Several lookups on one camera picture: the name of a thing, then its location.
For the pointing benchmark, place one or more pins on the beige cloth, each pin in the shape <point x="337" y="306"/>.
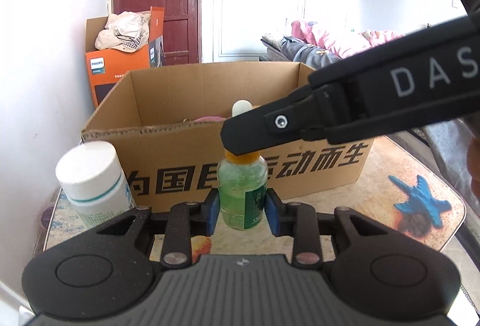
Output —
<point x="122" y="32"/>

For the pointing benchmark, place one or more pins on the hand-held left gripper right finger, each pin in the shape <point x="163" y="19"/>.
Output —
<point x="273" y="215"/>

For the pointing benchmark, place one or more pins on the brown cardboard box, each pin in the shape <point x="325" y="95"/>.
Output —
<point x="168" y="150"/>

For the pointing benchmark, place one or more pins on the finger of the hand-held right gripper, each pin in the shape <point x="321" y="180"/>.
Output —
<point x="356" y="132"/>
<point x="262" y="131"/>

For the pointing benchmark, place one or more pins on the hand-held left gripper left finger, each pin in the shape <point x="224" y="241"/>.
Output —
<point x="212" y="213"/>

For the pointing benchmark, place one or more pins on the green dropper bottle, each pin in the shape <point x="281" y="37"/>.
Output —
<point x="240" y="191"/>

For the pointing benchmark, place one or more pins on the pink patterned quilt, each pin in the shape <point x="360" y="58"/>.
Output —
<point x="337" y="39"/>

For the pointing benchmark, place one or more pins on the person's right hand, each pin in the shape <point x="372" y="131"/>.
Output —
<point x="475" y="165"/>

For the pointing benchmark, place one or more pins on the orange cardboard box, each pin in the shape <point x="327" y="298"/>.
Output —
<point x="112" y="71"/>

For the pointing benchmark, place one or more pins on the pink plastic lid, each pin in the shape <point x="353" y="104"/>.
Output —
<point x="210" y="119"/>

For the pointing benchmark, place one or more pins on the grey quilt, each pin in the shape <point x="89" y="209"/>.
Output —
<point x="303" y="52"/>

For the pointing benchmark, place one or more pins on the pink round container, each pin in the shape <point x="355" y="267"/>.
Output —
<point x="45" y="215"/>

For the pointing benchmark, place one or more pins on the white pill bottle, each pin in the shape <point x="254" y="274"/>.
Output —
<point x="93" y="180"/>

